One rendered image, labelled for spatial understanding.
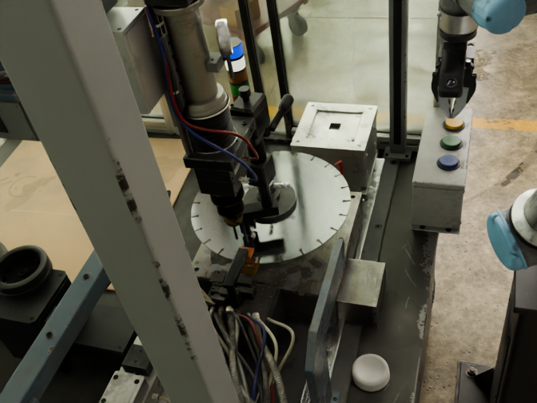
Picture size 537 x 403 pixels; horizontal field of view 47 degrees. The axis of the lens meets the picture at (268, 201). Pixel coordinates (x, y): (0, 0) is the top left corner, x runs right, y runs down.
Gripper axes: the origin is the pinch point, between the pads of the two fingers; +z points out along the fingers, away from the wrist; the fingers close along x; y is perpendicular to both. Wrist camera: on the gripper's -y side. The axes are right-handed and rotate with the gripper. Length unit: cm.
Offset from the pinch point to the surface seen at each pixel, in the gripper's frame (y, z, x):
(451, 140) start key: 0.3, 7.2, -0.4
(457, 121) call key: 7.4, 7.4, -1.3
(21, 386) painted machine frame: -82, -8, 55
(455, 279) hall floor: 33, 99, -5
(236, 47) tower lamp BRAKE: -3.2, -17.4, 45.8
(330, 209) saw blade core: -29.5, 2.4, 20.6
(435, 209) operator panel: -13.6, 15.8, 1.1
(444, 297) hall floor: 24, 98, -2
